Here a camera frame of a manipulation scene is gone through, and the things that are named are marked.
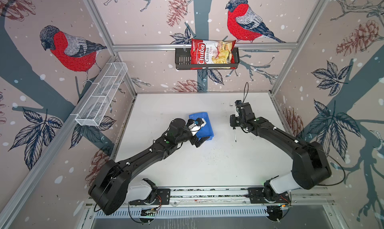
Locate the blue plastic bin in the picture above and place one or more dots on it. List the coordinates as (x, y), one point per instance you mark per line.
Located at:
(207, 130)

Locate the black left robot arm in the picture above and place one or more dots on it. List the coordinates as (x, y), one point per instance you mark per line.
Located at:
(112, 186)

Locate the red cassava chips bag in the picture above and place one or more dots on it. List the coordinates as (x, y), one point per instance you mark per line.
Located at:
(220, 50)

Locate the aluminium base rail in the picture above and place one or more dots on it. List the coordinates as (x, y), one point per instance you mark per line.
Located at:
(232, 196)

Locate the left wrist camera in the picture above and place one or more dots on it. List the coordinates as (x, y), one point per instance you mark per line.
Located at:
(200, 123)

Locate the aluminium right frame post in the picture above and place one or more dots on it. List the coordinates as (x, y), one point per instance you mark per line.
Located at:
(306, 32)

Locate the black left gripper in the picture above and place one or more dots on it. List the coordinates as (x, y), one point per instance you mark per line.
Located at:
(201, 140)

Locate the black wall basket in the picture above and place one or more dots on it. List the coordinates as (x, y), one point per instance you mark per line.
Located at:
(185, 61)

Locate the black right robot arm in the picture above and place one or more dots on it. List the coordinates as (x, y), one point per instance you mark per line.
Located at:
(310, 163)

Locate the aluminium corner frame post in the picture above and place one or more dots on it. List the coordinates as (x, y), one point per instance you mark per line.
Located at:
(101, 26)

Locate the aluminium left diagonal frame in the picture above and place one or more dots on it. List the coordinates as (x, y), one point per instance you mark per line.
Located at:
(21, 195)

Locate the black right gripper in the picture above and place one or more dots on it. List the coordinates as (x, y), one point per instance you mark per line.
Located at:
(231, 120)

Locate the white wire mesh basket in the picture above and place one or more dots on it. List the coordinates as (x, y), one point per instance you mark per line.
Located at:
(98, 103)

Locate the black yellow screwdriver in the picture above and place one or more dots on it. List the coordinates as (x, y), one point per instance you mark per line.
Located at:
(235, 135)

